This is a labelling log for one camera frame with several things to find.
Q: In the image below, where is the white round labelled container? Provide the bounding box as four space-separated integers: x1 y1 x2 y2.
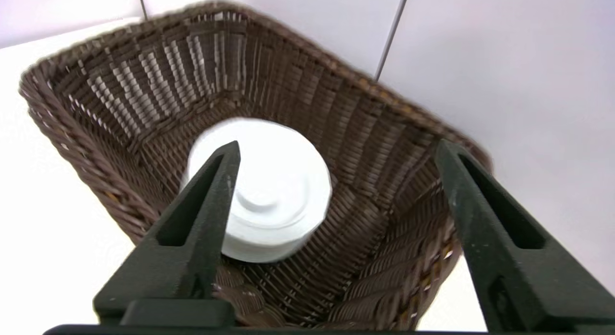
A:
180 117 333 263

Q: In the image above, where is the dark brown wicker basket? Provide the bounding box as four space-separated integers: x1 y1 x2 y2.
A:
18 0 493 332

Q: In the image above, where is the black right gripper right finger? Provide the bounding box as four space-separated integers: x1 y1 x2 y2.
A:
435 139 615 332

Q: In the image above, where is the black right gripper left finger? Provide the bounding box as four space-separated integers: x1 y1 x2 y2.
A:
93 141 241 326

